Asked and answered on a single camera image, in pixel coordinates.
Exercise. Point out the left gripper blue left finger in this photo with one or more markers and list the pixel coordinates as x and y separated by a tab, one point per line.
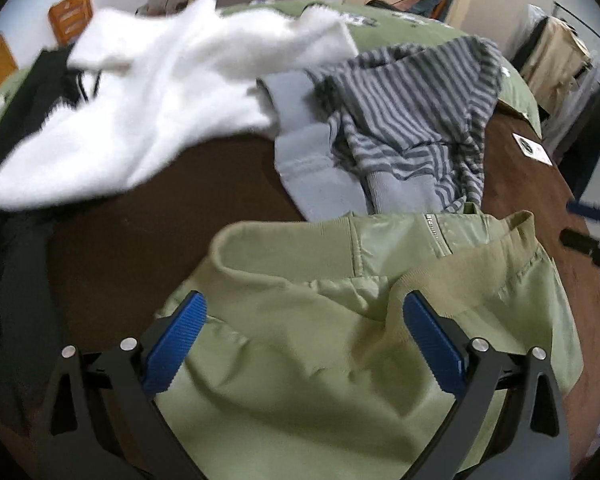
100	419

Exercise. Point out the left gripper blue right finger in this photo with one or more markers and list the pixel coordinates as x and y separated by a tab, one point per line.
507	420

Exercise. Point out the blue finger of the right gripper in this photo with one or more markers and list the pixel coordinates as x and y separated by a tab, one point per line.
584	210

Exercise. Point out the green leather jacket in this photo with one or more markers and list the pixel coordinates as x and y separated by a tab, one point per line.
305	369

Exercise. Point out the clothes rack with garments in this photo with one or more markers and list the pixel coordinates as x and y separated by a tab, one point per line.
563	75

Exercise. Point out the chair with clothes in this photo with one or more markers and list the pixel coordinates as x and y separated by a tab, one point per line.
436	9

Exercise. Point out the white card on bed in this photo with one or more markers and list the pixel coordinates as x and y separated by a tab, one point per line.
532	149

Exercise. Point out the black garment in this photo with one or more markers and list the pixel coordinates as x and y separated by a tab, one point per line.
32	329

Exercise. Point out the grey striped sweater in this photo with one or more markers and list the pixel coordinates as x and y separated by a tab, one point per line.
396	130

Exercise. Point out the white fleece garment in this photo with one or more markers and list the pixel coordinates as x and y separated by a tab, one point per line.
157	86

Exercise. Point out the wooden chair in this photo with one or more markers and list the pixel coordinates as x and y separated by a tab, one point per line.
69	18

